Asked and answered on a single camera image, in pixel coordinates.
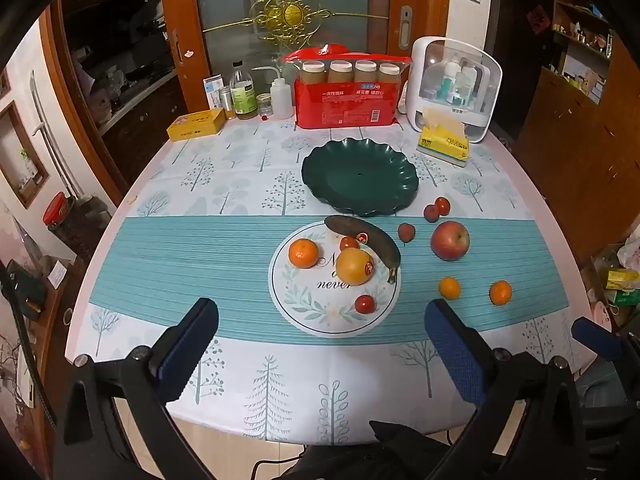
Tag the dark green scalloped plate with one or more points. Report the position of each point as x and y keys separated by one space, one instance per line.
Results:
x=360 y=175

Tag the wooden wall shelf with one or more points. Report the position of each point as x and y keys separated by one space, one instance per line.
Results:
x=582 y=35

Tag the gold door ornament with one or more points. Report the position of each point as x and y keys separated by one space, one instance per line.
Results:
x=290 y=12

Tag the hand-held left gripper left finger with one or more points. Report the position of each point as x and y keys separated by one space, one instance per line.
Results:
x=184 y=352

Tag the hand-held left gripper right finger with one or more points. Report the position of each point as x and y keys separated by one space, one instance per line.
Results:
x=456 y=357

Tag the small white carton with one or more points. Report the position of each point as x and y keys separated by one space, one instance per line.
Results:
x=212 y=91

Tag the white squeeze wash bottle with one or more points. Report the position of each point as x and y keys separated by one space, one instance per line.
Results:
x=281 y=100

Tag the medium orange mandarin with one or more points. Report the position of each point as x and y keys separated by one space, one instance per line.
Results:
x=303 y=253

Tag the dark overripe banana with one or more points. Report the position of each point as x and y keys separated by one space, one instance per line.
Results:
x=375 y=246

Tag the yellow tissue pack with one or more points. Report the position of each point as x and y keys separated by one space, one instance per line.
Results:
x=445 y=145

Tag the wooden cabinet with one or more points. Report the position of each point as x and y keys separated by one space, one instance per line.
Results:
x=575 y=150

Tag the small red fruit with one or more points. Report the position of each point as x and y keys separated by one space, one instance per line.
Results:
x=443 y=205
x=365 y=304
x=430 y=213
x=347 y=242
x=406 y=232

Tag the large yellow orange with sticker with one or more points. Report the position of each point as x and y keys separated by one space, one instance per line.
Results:
x=351 y=269

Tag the wooden glass door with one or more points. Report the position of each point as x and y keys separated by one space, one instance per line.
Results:
x=220 y=20

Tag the round white floral placemat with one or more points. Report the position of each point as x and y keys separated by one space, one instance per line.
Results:
x=310 y=305

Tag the white storage box clear lid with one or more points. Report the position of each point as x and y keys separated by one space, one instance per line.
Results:
x=450 y=85

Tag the glass bottle green label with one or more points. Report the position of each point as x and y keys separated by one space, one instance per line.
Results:
x=243 y=95

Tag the tree print tablecloth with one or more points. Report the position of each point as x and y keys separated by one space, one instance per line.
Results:
x=200 y=260

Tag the small glass jar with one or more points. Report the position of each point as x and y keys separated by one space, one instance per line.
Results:
x=264 y=106

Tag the red paper cup package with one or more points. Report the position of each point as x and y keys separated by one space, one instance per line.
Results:
x=345 y=102

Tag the red apple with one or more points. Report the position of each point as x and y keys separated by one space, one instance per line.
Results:
x=450 y=240

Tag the small metal can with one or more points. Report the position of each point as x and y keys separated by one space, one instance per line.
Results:
x=227 y=102

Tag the yellow tin box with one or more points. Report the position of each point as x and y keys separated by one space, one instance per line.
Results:
x=195 y=124

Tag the jar with red lid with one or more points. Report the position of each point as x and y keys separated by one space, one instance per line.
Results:
x=65 y=220

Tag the white plastic bag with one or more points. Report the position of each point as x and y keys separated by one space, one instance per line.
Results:
x=631 y=255

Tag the small orange mandarin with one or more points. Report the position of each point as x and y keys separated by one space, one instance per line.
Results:
x=501 y=293
x=450 y=288

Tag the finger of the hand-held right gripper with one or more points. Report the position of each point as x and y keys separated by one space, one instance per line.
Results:
x=592 y=336

